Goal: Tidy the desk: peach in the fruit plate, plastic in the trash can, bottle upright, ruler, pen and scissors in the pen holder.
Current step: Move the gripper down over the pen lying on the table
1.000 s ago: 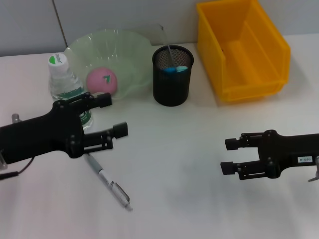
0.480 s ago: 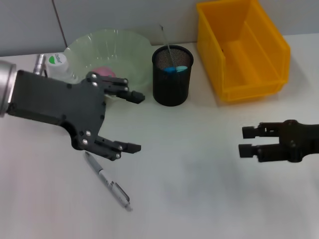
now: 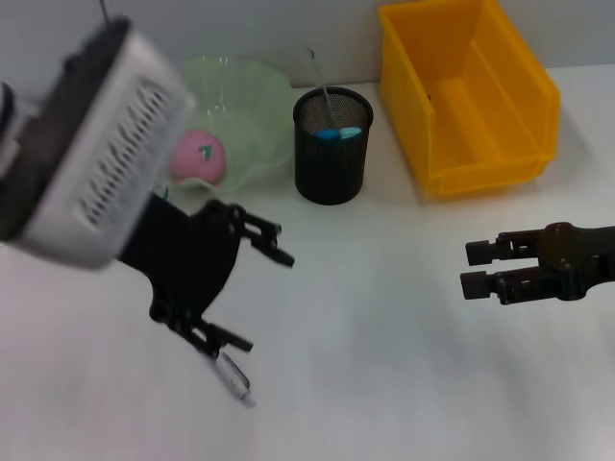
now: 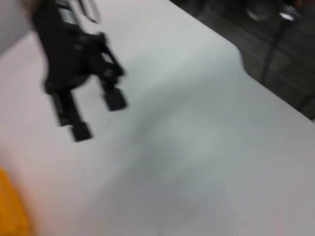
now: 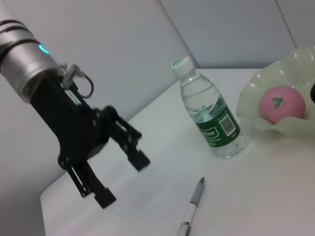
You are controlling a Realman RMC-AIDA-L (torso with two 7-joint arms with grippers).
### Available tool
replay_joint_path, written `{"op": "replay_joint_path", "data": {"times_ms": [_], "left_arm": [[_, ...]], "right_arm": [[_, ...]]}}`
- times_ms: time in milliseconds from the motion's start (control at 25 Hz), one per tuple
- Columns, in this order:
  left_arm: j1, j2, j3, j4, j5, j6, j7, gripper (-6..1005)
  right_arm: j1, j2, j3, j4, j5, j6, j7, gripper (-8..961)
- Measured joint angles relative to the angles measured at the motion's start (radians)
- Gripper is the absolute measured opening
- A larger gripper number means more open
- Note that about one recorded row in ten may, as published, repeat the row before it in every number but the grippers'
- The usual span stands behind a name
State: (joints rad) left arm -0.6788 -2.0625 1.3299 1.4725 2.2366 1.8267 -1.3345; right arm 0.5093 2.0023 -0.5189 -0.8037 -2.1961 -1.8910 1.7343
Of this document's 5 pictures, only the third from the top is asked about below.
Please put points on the yellow plastic bin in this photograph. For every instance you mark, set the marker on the yellow plastic bin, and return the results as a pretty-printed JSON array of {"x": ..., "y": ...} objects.
[{"x": 480, "y": 96}]

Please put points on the silver pen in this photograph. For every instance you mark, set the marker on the silver pen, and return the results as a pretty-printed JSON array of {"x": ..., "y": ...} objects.
[{"x": 235, "y": 379}]

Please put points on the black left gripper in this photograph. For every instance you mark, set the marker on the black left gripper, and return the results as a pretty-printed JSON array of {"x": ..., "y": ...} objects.
[{"x": 187, "y": 259}]

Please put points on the clear plastic ruler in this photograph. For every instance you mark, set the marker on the clear plastic ruler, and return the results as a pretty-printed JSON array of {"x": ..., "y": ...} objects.
[{"x": 322, "y": 81}]

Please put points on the green wavy glass fruit plate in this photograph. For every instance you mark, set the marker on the green wavy glass fruit plate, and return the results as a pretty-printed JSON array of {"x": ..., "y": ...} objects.
[{"x": 250, "y": 105}]

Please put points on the pink toy peach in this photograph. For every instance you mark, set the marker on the pink toy peach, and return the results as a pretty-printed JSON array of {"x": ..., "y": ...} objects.
[{"x": 197, "y": 158}]

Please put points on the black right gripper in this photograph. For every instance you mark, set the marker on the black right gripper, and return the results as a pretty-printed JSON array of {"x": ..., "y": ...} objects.
[{"x": 581, "y": 254}]

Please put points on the black mesh pen holder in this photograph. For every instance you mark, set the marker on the black mesh pen holder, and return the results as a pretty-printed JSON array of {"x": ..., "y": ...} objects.
[{"x": 331, "y": 168}]

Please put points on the blue scissors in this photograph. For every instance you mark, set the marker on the blue scissors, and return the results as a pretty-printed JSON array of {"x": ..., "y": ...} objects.
[{"x": 336, "y": 133}]

